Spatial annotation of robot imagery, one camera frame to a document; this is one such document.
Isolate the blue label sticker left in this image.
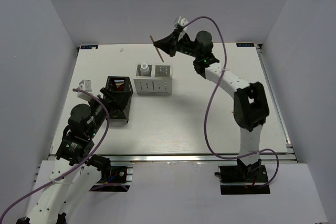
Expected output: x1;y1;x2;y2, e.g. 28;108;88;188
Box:
80;45;98;50

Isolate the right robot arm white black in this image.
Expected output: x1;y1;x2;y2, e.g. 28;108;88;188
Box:
153;30;269;182

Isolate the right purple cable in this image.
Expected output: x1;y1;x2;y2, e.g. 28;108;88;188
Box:
185;16;279;187

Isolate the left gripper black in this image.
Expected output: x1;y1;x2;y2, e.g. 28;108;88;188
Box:
87;87;131;138

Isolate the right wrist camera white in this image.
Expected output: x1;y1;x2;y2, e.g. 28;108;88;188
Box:
174;16;188;32

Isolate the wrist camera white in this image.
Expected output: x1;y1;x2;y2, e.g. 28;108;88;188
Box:
77;79;92;101
174;16;188;32

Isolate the white slotted organizer box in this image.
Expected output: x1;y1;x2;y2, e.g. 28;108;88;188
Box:
133;64;172;96

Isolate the purple cable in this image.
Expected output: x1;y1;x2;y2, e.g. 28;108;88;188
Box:
0;89;129;221
185;16;279;187

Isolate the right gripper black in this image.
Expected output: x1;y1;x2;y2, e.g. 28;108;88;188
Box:
154;29;201;59

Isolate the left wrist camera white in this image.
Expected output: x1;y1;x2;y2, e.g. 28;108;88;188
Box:
77;79;92;101

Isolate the blue label sticker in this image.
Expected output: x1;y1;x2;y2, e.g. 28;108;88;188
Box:
80;45;98;50
236;42;255;47

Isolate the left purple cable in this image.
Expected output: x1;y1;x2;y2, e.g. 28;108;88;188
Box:
0;89;129;221

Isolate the white spray bottle teal base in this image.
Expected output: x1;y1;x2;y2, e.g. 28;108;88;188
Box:
139;62;151;77

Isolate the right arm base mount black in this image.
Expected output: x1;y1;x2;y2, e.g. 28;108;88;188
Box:
214;165;270;195

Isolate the blue label sticker right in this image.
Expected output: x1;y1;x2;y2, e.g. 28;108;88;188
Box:
236;42;255;47

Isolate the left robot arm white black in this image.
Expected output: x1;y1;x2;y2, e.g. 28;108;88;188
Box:
17;86;132;223

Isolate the black mesh organizer box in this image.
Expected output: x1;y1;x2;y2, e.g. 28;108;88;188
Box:
105;76;133;123

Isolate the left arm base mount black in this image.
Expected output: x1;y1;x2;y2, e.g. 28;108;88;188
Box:
90;164;133;193

